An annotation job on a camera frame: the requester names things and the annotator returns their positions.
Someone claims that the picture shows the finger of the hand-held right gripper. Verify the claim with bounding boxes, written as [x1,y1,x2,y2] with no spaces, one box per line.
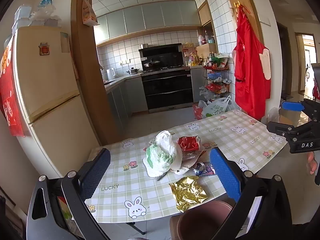
[282,99,320,122]
[266,121,314,137]

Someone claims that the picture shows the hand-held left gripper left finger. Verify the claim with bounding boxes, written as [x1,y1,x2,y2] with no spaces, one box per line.
[26,148,112,240]

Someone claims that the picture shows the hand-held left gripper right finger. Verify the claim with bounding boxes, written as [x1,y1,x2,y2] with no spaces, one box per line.
[209,147,293,240]

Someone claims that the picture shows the crushed blue white can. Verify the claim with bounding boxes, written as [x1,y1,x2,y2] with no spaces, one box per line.
[192,161,215,177]

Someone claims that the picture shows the gold foil wrapper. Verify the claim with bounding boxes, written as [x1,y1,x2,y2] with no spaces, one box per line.
[169,176,209,213]

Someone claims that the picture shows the white paper scrap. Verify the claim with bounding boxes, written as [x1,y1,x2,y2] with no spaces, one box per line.
[172,166,193,176]

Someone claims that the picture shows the crushed red can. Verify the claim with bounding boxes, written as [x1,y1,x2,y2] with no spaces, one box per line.
[177,135,202,152]

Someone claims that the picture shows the brown trash bin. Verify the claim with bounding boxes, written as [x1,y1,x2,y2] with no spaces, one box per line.
[170,200,240,240]

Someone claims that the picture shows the white green plastic bag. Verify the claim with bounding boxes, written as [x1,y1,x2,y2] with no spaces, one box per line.
[146,130,184,173]

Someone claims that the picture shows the person's right hand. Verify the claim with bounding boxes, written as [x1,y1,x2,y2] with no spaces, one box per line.
[307,152,318,175]

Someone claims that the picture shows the clear plastic bag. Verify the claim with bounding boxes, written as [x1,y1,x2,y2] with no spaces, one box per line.
[267,106,280,123]

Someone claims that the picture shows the brown cardboard box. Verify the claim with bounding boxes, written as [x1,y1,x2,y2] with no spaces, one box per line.
[279,110,310,128]

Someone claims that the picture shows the checkered bunny tablecloth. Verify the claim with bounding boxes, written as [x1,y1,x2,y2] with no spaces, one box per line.
[85,110,288,224]

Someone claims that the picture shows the red hanging apron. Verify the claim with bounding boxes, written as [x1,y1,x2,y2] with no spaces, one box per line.
[232,4,272,120]

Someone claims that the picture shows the white green shopping bag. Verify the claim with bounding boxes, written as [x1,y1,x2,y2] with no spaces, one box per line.
[201,96,240,119]

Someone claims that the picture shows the red cardboard box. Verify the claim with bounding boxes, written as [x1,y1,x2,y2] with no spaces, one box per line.
[192,104,204,120]

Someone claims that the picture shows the black table leg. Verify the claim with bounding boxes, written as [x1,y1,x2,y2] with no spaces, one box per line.
[127,222,145,235]

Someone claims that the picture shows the grey lower cabinets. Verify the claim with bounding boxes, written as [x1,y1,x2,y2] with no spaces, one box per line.
[105,76,148,130]

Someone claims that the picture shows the grey cabinets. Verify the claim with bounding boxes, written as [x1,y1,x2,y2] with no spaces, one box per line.
[96,0,202,44]
[105,76,148,130]

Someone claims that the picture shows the beige refrigerator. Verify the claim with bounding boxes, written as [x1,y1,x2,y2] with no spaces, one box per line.
[11,26,94,178]

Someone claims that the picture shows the black oven stove unit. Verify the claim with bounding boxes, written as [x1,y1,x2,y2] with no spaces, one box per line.
[141,67,193,113]

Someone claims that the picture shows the cooking oil bottles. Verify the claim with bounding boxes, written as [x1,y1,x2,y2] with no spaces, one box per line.
[185,52,203,67]

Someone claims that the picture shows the red hanging banner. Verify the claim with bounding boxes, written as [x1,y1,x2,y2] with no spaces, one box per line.
[0,40,25,137]

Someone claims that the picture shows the black wok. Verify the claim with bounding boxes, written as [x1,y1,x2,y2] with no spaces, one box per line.
[144,59,162,68]

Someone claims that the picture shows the pale fridge sticker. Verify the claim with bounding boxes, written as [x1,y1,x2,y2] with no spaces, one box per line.
[60,32,71,54]

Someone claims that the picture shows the black range hood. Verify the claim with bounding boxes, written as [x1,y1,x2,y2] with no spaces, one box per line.
[139,44,184,70]

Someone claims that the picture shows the hanging paper bag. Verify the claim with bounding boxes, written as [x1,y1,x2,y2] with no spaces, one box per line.
[82,0,100,27]

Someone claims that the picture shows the clear plastic bags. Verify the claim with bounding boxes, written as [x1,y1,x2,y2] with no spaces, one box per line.
[30,5,63,28]

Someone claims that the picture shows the grey upper cabinets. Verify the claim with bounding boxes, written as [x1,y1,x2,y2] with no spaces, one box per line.
[96,0,202,44]

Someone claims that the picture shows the white storage boxes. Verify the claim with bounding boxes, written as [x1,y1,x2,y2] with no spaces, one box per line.
[11,5,32,30]

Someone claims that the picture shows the black wire storage rack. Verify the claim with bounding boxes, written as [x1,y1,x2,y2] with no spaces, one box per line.
[202,57,232,103]

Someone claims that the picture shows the wooden wall cabinet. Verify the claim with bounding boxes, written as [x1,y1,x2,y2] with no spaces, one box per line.
[197,0,218,53]

